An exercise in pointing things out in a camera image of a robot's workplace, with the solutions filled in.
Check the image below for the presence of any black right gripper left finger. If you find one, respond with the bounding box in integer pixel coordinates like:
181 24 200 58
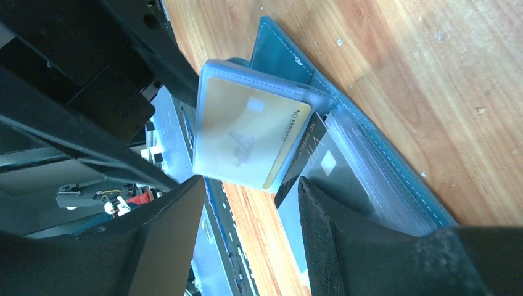
1 175 206 295

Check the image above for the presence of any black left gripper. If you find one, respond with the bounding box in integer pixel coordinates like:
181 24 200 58
1 0 199 191

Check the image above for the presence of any blue leather card holder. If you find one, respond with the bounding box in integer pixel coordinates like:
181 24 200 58
194 16 456 275

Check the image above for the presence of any black VIP card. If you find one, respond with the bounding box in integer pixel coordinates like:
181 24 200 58
274 113 376 218

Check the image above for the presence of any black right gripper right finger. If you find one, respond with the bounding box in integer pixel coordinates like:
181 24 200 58
298 177 522 295

